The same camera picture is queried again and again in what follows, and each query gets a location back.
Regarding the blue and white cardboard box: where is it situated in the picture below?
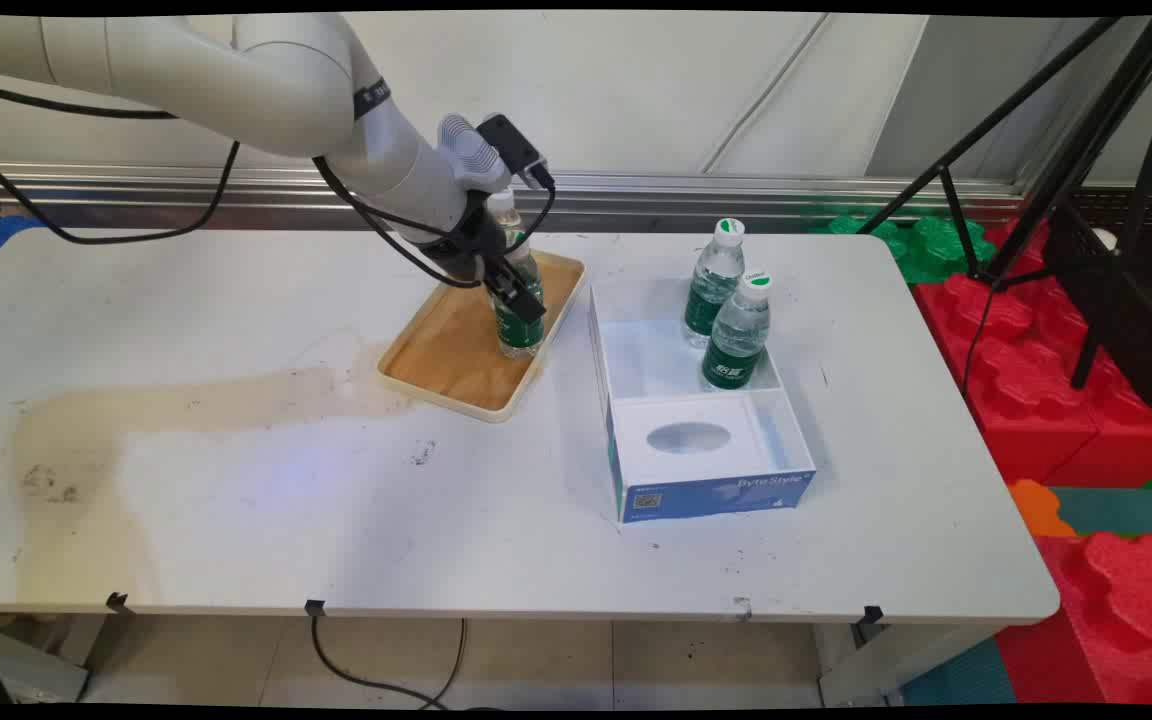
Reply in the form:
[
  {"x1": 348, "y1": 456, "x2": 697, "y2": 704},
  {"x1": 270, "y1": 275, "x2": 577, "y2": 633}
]
[{"x1": 588, "y1": 275, "x2": 818, "y2": 524}]

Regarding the black tripod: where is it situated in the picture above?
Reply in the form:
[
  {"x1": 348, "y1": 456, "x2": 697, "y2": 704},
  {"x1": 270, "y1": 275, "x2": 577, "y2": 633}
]
[{"x1": 856, "y1": 15, "x2": 1152, "y2": 391}]

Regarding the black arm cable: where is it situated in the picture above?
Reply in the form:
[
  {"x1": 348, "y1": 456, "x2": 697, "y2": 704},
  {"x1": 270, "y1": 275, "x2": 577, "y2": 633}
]
[{"x1": 0, "y1": 80, "x2": 557, "y2": 291}]

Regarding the green foam block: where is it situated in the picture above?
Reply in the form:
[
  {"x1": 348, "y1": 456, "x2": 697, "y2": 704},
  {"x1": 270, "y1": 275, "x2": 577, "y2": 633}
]
[{"x1": 806, "y1": 205, "x2": 997, "y2": 286}]

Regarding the teal foam mat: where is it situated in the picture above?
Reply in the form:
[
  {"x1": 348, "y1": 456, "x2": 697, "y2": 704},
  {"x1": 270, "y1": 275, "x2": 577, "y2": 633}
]
[{"x1": 1048, "y1": 486, "x2": 1152, "y2": 541}]

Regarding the black floor cable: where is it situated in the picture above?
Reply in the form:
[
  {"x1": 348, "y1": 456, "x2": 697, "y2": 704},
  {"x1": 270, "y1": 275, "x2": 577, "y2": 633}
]
[{"x1": 310, "y1": 614, "x2": 468, "y2": 710}]

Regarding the orange foam piece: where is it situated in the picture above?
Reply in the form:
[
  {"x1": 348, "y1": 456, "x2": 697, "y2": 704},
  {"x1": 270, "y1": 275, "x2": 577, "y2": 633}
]
[{"x1": 1008, "y1": 478, "x2": 1077, "y2": 538}]

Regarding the black mesh crate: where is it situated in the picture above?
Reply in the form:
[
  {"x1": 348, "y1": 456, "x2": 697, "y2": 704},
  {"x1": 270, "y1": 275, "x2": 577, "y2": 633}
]
[{"x1": 1041, "y1": 190, "x2": 1152, "y2": 417}]

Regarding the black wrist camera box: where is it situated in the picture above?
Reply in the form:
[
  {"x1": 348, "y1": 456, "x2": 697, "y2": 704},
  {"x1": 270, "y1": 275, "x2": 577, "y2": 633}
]
[{"x1": 476, "y1": 113, "x2": 556, "y2": 192}]

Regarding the large red foam block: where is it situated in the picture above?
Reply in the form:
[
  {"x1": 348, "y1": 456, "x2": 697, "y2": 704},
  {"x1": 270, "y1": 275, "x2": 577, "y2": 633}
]
[{"x1": 914, "y1": 215, "x2": 1152, "y2": 488}]

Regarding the aluminium wall rail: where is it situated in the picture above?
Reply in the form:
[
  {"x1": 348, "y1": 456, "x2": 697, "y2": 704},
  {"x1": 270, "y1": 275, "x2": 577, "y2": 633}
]
[{"x1": 0, "y1": 163, "x2": 1027, "y2": 227}]

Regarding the grey table leg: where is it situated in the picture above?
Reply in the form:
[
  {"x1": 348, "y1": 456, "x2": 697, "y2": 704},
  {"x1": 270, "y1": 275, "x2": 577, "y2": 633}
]
[
  {"x1": 0, "y1": 614, "x2": 95, "y2": 706},
  {"x1": 816, "y1": 622, "x2": 999, "y2": 707}
]

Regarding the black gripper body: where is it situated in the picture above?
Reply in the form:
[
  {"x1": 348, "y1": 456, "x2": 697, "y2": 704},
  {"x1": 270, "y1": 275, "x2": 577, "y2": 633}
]
[{"x1": 428, "y1": 188, "x2": 515, "y2": 289}]

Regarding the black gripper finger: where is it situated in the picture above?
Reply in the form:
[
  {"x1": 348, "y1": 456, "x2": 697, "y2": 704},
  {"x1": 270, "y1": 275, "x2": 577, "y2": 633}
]
[{"x1": 484, "y1": 256, "x2": 548, "y2": 325}]

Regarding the wooden tray with cream rim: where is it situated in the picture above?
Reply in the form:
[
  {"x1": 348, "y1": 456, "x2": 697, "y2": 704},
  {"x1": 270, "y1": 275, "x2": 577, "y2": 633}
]
[{"x1": 377, "y1": 248, "x2": 587, "y2": 424}]

